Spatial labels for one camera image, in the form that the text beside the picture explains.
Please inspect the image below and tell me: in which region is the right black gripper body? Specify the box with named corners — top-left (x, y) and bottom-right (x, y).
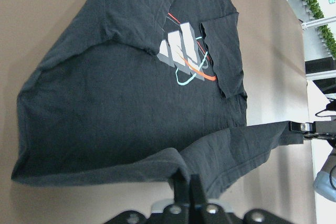
top-left (304, 120), bottom-right (335, 141)

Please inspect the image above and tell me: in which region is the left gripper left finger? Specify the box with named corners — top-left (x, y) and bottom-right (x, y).
top-left (171, 170), bottom-right (190, 205)

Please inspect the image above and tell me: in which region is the black t-shirt with logo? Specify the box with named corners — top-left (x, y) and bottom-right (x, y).
top-left (12, 0), bottom-right (303, 198)

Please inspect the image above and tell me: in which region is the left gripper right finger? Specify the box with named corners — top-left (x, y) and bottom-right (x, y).
top-left (190, 174), bottom-right (208, 210)

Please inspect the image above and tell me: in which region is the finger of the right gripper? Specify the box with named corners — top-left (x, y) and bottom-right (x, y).
top-left (289, 121), bottom-right (306, 132)

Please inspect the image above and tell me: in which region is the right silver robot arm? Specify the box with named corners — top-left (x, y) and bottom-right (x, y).
top-left (289, 120), bottom-right (335, 202)

